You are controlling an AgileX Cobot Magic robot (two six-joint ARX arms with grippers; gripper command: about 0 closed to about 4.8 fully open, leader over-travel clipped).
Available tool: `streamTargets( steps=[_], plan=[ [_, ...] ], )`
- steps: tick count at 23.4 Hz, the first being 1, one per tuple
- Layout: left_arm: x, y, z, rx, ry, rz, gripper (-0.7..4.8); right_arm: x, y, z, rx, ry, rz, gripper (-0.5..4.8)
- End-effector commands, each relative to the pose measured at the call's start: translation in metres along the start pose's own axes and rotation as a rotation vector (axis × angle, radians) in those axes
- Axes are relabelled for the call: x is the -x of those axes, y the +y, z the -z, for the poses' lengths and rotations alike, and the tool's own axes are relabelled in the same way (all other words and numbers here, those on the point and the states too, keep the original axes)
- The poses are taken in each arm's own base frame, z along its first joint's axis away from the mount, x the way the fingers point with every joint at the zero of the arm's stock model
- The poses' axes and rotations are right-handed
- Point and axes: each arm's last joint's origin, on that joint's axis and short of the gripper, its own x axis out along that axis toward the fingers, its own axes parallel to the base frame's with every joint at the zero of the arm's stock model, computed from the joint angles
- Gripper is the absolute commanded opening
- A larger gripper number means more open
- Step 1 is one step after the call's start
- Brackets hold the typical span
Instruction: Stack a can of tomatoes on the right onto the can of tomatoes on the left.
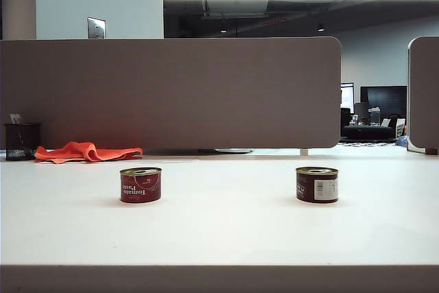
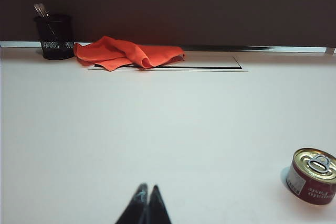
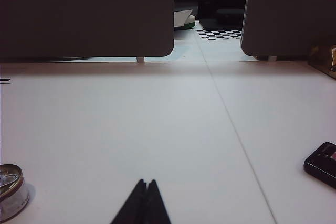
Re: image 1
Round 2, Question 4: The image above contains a tomato can with white label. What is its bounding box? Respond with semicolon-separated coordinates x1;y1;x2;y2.
295;166;340;204

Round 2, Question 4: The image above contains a red tomato paste can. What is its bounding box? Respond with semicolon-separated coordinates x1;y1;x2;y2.
119;167;163;204

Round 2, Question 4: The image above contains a dark monitor stand base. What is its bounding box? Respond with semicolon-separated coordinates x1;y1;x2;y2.
197;148;254;155

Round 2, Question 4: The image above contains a large grey desk divider panel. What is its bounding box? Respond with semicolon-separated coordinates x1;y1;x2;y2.
0;36;343;150

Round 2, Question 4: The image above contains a small computer monitor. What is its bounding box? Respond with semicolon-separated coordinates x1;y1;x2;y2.
340;82;355;113

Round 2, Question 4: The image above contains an orange cloth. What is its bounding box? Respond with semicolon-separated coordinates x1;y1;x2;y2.
34;141;143;164

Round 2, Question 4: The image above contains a black sofa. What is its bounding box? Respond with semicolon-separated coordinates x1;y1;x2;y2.
342;124;399;141

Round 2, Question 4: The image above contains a black white checkerboard mat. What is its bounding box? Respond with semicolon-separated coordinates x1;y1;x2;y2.
339;139;401;147

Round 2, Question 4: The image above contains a black mesh pen holder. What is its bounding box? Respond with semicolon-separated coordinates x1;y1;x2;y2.
3;123;42;161

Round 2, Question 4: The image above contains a grey divider panel with white edge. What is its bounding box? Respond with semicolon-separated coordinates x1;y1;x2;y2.
407;36;439;153

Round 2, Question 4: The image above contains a metal wall switch plate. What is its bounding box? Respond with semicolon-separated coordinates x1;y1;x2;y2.
86;16;106;39

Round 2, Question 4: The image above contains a large dark wall screen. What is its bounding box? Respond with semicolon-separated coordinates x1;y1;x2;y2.
359;85;408;117

